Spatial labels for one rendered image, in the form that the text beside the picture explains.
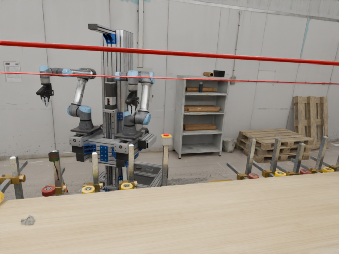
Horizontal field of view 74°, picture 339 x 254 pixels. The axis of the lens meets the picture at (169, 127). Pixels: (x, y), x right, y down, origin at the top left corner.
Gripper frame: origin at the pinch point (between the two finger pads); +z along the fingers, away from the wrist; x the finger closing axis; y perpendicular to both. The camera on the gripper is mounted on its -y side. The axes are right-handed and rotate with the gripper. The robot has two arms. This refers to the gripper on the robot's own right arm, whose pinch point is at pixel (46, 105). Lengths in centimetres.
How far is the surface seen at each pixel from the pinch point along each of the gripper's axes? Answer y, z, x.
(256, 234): -60, 42, -180
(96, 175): -39, 37, -74
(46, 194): -63, 43, -53
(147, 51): -128, -43, -143
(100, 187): -38, 47, -76
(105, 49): -131, -43, -137
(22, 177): -61, 35, -33
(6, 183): -69, 36, -30
